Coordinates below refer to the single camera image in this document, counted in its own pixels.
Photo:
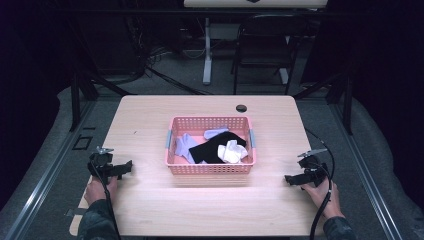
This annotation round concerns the wooden table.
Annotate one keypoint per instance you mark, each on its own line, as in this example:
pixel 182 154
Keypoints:
pixel 150 200

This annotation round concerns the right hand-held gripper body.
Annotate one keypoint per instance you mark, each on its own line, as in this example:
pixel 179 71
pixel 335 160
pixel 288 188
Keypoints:
pixel 312 169

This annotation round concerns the person's left hand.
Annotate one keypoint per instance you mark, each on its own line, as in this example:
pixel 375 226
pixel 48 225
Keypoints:
pixel 98 189

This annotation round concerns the pink plastic basket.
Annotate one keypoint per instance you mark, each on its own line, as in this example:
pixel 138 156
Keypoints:
pixel 210 145

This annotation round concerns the person's right hand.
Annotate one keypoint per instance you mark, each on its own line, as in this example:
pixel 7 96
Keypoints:
pixel 325 200

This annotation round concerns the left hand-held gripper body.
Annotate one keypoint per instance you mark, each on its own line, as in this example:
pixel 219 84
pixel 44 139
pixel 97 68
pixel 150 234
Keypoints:
pixel 101 162

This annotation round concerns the white sock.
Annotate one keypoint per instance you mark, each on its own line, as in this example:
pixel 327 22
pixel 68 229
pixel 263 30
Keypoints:
pixel 232 151

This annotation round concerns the white desk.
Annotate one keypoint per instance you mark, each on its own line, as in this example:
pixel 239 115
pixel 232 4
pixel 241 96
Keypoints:
pixel 233 20

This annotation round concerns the black metal frame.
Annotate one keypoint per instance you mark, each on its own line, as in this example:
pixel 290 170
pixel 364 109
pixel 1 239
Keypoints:
pixel 85 90
pixel 333 93

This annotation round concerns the black folding chair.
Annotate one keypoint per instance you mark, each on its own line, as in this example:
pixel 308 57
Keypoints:
pixel 263 50

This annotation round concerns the lavender sock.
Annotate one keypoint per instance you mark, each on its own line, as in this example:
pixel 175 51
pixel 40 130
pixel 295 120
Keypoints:
pixel 185 146
pixel 215 132

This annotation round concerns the black sock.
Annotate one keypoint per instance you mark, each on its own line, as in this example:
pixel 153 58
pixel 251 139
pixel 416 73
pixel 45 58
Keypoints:
pixel 213 148

